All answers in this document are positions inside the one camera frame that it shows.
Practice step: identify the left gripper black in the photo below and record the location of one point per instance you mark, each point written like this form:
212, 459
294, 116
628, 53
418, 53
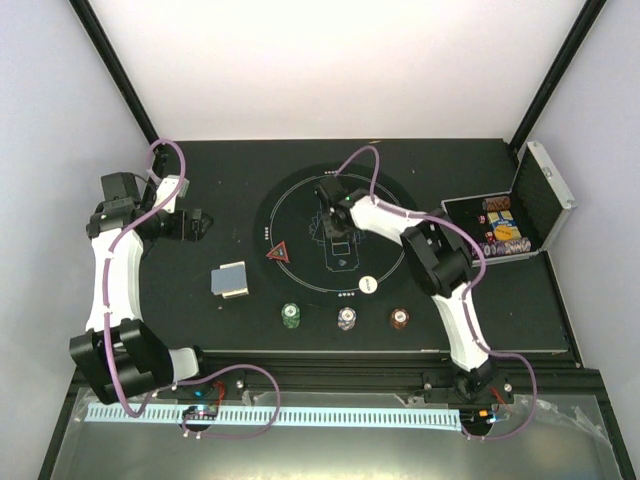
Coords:
195, 234

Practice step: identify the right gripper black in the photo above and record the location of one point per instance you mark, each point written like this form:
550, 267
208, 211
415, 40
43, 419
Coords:
330, 230

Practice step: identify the red triangular marker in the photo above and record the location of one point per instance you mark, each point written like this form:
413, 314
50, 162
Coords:
279, 253

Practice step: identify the green poker chip stack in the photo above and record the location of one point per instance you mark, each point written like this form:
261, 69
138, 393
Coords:
290, 314

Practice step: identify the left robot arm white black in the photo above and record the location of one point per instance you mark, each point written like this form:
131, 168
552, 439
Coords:
119, 356

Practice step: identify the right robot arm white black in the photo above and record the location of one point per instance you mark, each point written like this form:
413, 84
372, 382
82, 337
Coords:
440, 264

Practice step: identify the round black poker mat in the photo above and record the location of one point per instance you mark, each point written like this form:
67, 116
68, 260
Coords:
309, 261

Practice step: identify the blue playing card deck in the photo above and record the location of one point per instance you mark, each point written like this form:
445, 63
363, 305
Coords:
230, 280

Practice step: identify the white dealer button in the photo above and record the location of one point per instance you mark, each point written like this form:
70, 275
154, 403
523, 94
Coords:
368, 284

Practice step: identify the brown poker chip stack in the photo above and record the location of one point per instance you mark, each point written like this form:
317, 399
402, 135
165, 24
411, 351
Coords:
399, 318

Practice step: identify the blue card box in case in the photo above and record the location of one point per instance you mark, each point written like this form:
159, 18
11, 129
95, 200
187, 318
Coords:
503, 217

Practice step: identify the brown chip row in case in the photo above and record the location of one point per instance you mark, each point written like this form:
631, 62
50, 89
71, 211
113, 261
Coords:
494, 204

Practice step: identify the orange yellow card box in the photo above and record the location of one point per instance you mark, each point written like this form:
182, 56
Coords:
506, 232

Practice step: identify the purple chip row in case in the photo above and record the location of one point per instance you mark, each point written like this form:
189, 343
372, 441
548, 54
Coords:
505, 248

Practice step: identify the aluminium poker case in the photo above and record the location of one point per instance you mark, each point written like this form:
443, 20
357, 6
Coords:
541, 203

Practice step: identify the white perforated strip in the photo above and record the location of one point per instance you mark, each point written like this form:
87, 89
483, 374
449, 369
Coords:
232, 415

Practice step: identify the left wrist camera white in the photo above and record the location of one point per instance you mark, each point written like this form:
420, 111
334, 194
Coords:
169, 190

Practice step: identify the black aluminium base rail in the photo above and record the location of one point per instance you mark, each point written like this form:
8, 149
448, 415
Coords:
405, 373

